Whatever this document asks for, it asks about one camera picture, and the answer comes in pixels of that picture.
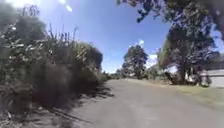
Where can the tall dark tree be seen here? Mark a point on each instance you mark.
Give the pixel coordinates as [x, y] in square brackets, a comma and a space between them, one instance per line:
[135, 61]

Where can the grey asphalt road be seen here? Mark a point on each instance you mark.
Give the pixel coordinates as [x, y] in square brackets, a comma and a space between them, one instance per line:
[140, 106]

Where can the large spreading tree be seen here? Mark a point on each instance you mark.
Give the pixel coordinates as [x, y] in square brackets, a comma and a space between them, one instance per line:
[186, 50]

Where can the row of tall leafy plants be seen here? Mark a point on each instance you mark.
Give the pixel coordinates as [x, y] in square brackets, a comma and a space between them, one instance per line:
[33, 66]

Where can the dry grass verge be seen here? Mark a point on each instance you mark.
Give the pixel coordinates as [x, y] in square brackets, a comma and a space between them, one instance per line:
[200, 93]

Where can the grey building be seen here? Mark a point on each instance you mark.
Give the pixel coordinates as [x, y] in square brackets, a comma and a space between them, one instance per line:
[216, 78]

